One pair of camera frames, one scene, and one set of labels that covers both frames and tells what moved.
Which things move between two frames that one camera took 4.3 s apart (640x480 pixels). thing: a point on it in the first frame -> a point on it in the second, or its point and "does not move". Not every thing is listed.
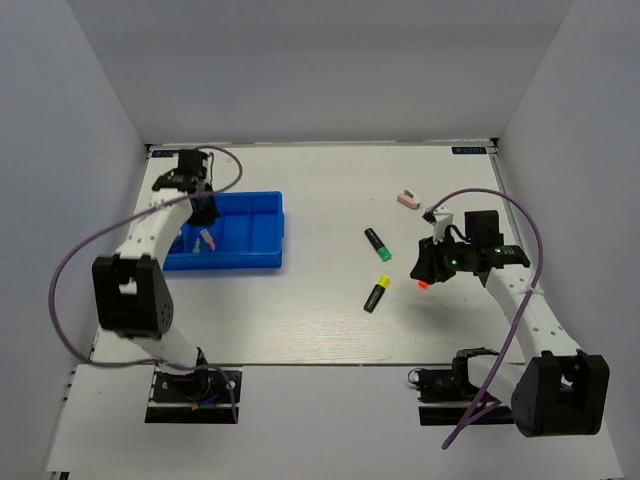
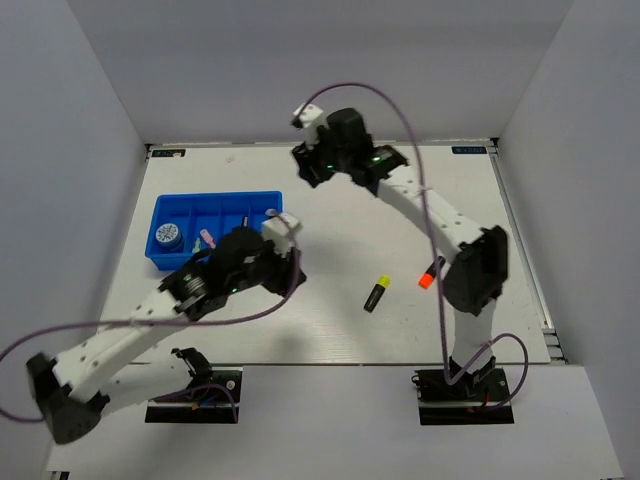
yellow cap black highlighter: x=384 y=283 does not move
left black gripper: x=213 y=215 -> x=283 y=278
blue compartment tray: x=249 y=234 does not move
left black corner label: x=163 y=153 does not move
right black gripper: x=426 y=270 -> x=306 y=158
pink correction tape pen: x=208 y=239 does not move
